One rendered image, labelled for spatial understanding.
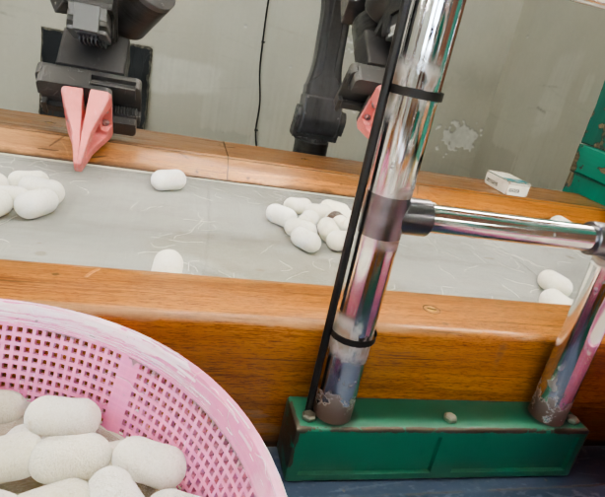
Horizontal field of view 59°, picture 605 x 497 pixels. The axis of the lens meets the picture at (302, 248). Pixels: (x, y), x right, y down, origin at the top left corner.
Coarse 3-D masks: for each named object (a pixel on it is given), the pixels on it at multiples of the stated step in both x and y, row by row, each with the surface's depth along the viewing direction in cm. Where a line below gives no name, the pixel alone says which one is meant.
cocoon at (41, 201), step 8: (24, 192) 42; (32, 192) 42; (40, 192) 42; (48, 192) 43; (16, 200) 41; (24, 200) 41; (32, 200) 41; (40, 200) 42; (48, 200) 43; (56, 200) 44; (16, 208) 41; (24, 208) 41; (32, 208) 41; (40, 208) 42; (48, 208) 43; (24, 216) 42; (32, 216) 42
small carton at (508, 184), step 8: (488, 176) 79; (496, 176) 77; (504, 176) 77; (512, 176) 78; (488, 184) 79; (496, 184) 77; (504, 184) 75; (512, 184) 74; (520, 184) 74; (528, 184) 75; (504, 192) 75; (512, 192) 75; (520, 192) 75
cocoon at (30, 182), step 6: (24, 180) 45; (30, 180) 45; (36, 180) 45; (42, 180) 45; (48, 180) 45; (54, 180) 45; (24, 186) 45; (30, 186) 45; (36, 186) 45; (42, 186) 45; (48, 186) 45; (54, 186) 45; (60, 186) 45; (60, 192) 45; (60, 198) 45
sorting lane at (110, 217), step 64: (128, 192) 53; (192, 192) 57; (256, 192) 61; (0, 256) 36; (64, 256) 38; (128, 256) 40; (192, 256) 42; (256, 256) 44; (320, 256) 47; (448, 256) 53; (512, 256) 57; (576, 256) 62
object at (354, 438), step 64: (448, 0) 22; (576, 0) 24; (448, 64) 24; (384, 128) 25; (384, 192) 25; (384, 256) 27; (576, 320) 32; (320, 384) 30; (576, 384) 33; (320, 448) 31; (384, 448) 32; (448, 448) 33; (512, 448) 34; (576, 448) 35
